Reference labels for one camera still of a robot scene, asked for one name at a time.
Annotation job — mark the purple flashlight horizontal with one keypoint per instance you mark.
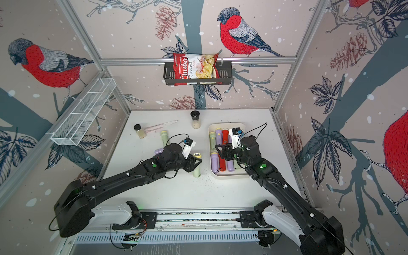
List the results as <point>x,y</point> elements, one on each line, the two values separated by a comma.
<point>158,151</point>

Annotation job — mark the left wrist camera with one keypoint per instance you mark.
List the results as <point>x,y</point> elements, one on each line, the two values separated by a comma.
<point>188,145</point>

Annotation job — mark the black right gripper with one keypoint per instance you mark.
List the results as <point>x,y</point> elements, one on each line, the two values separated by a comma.
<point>226,149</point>

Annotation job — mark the small jar with black lid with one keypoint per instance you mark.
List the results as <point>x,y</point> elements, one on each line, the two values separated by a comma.
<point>140,131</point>

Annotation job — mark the black wall basket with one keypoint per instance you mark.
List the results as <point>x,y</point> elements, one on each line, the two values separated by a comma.
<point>224,70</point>

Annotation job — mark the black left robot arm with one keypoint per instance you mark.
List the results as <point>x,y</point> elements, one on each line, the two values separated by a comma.
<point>73,210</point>

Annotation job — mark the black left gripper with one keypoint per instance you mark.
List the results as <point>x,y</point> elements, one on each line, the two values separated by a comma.
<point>190,166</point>

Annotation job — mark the glass grinder with black cap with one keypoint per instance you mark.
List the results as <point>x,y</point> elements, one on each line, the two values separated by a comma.
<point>195,116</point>

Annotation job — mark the green flashlight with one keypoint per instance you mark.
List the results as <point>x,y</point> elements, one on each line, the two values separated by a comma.
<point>212,139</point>
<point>164,137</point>
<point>197,172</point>

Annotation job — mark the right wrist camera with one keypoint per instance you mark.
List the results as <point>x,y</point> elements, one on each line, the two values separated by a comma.
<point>234,136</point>

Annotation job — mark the green flashlight front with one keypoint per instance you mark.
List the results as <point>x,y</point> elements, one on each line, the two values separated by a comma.
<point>197,172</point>

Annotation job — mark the red cassava chips bag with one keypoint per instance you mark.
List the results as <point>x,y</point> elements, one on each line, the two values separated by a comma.
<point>195,66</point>

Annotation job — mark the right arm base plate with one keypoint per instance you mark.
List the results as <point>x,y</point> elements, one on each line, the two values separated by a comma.
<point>252,219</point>

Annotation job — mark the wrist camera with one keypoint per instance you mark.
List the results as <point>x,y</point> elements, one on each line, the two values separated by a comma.
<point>234,136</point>
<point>188,145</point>

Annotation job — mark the cream plastic storage tray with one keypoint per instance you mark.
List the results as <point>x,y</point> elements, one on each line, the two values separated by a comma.
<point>239,169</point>

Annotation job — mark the purple flashlight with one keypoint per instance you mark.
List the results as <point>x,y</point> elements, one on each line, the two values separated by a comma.
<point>214,162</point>
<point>219,136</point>
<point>230,166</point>

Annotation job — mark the white wire mesh basket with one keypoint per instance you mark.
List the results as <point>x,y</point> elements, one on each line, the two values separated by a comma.
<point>86,109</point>

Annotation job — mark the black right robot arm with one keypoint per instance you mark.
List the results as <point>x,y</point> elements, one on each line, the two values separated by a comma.
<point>309,229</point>

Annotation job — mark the red flashlight white cap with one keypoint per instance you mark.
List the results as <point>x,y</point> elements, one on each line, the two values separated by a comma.
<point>225,136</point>

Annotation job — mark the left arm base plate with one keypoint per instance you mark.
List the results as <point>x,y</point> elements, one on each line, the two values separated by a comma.
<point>146,221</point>

